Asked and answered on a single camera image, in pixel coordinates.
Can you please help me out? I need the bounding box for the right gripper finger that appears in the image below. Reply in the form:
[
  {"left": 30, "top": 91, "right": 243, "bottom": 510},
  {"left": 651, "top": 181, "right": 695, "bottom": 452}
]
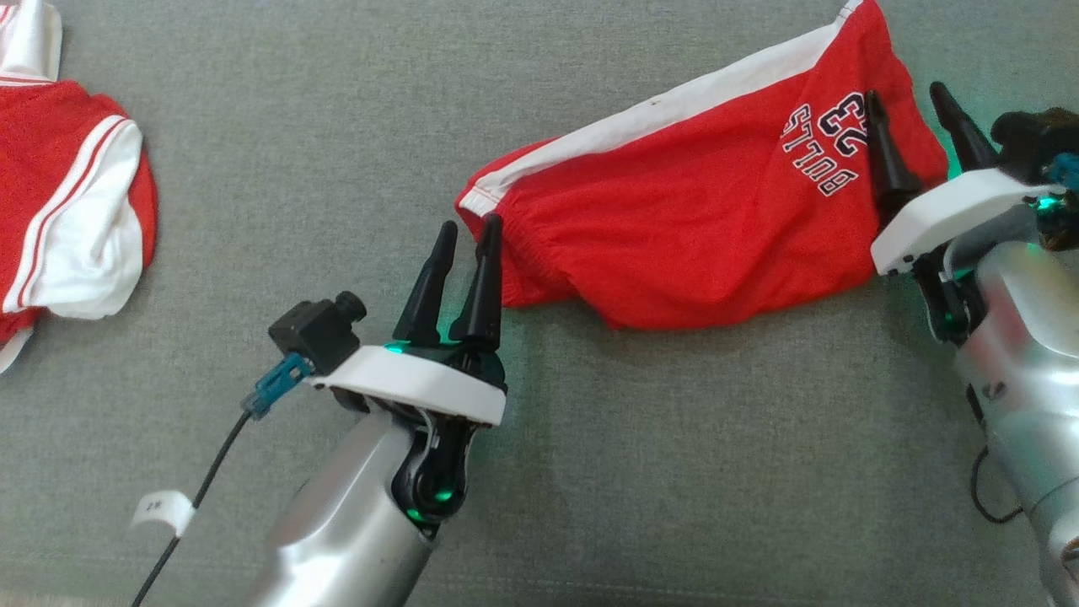
[
  {"left": 930, "top": 81, "right": 1001, "bottom": 172},
  {"left": 863, "top": 89, "right": 925, "bottom": 227}
]

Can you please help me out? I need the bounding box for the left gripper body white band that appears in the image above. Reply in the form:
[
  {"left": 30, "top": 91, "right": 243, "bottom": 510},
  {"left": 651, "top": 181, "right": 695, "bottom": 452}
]
[{"left": 308, "top": 341, "right": 507, "bottom": 530}]

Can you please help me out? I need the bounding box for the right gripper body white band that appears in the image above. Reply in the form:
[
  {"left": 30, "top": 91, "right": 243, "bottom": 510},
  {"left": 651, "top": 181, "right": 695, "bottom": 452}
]
[{"left": 871, "top": 169, "right": 1065, "bottom": 345}]

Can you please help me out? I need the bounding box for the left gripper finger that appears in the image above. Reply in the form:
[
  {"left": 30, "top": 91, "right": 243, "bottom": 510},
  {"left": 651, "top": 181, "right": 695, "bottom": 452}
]
[
  {"left": 448, "top": 213, "right": 505, "bottom": 353},
  {"left": 393, "top": 221, "right": 459, "bottom": 348}
]

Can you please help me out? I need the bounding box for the red Bulls shorts white stripe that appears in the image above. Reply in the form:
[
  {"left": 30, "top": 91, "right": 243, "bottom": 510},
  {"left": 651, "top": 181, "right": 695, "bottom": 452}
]
[{"left": 455, "top": 0, "right": 949, "bottom": 331}]

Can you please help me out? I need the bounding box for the red shirt with white trim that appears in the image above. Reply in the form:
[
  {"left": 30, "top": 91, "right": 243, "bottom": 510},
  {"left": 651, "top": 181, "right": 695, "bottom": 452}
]
[{"left": 0, "top": 0, "right": 158, "bottom": 374}]

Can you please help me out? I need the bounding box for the large grey sofa seat cushion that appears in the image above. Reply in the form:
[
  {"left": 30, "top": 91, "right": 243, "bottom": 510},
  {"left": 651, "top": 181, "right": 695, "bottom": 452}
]
[{"left": 0, "top": 0, "right": 1079, "bottom": 607}]

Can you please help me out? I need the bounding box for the teal right camera cable connector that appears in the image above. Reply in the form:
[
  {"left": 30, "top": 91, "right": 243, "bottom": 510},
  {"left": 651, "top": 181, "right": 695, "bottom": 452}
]
[{"left": 1045, "top": 152, "right": 1079, "bottom": 191}]

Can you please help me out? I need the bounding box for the teal camera cable connector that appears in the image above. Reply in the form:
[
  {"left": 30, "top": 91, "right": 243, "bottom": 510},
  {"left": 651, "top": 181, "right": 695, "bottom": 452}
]
[
  {"left": 242, "top": 352, "right": 314, "bottom": 421},
  {"left": 1045, "top": 152, "right": 1079, "bottom": 191}
]

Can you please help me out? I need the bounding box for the teal left camera cable connector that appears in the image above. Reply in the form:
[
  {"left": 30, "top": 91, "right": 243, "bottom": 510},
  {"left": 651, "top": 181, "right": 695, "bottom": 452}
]
[{"left": 242, "top": 352, "right": 314, "bottom": 421}]

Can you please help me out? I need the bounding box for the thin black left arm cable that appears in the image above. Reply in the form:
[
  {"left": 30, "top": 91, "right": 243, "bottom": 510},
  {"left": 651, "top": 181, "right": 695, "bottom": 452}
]
[{"left": 131, "top": 409, "right": 254, "bottom": 607}]

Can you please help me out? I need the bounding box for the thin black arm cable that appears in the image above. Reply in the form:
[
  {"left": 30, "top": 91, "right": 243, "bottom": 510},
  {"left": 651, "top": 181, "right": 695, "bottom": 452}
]
[
  {"left": 131, "top": 409, "right": 254, "bottom": 607},
  {"left": 969, "top": 445, "right": 1025, "bottom": 525}
]

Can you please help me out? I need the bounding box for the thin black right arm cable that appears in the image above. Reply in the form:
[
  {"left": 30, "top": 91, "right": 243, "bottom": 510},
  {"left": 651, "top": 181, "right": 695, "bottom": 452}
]
[{"left": 969, "top": 445, "right": 1025, "bottom": 525}]

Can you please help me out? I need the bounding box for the white cable label tag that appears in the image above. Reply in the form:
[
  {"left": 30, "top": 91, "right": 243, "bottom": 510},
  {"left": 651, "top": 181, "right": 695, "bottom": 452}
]
[{"left": 132, "top": 489, "right": 196, "bottom": 538}]

